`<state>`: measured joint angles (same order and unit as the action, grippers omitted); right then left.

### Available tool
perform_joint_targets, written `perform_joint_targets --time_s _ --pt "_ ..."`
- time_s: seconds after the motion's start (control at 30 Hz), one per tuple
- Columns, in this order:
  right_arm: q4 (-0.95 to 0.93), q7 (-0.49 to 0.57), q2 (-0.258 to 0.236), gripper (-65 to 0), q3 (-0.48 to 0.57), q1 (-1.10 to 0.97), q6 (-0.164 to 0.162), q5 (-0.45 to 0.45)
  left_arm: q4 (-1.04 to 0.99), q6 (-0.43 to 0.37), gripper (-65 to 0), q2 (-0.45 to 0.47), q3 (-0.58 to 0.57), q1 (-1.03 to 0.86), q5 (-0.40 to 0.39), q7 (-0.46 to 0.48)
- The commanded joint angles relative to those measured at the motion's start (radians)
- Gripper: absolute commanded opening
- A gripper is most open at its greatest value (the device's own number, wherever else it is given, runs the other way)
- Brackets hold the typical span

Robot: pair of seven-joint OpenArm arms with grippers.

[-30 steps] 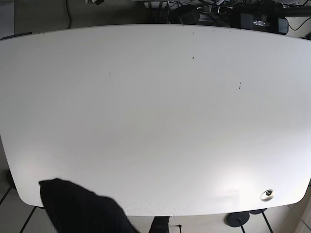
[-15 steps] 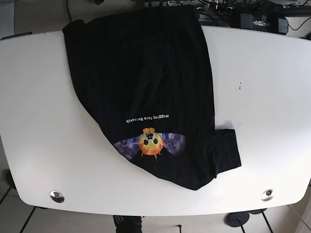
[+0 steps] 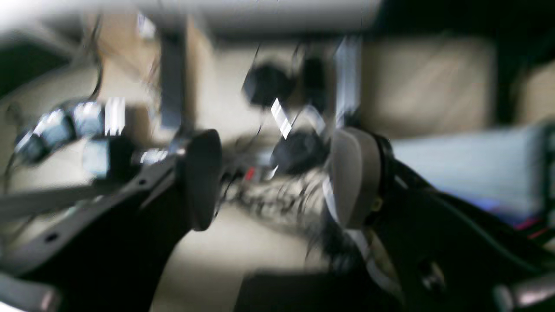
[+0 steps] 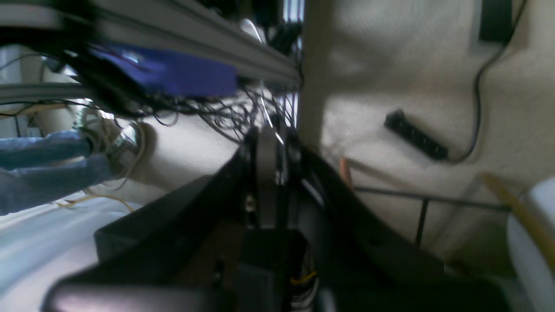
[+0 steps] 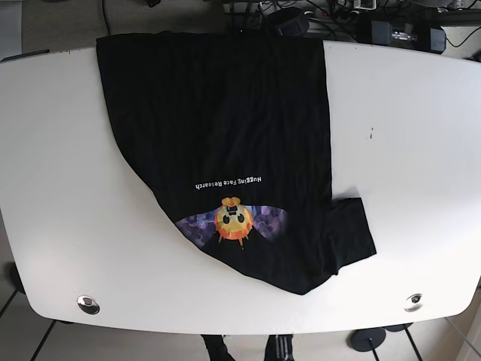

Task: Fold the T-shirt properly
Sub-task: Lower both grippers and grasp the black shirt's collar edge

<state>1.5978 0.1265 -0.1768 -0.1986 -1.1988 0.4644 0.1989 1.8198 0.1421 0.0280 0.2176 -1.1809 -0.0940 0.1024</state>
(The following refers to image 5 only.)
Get black T-shirt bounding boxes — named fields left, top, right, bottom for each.
left=96, top=32, right=377, bottom=295

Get black power adapter box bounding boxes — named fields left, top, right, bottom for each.
left=263, top=7, right=310, bottom=37

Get black trousers of person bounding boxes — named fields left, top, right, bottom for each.
left=201, top=334, right=295, bottom=360

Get left silver table grommet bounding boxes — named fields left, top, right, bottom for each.
left=77, top=295, right=100, bottom=315

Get silver table grommet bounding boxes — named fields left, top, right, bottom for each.
left=77, top=295, right=100, bottom=315
left=403, top=293, right=424, bottom=313

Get black round stand base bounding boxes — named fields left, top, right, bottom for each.
left=348, top=327, right=386, bottom=352

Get right silver table grommet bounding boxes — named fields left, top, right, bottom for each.
left=403, top=293, right=424, bottom=313

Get tangled black cables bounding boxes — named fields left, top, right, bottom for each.
left=221, top=0, right=481, bottom=53

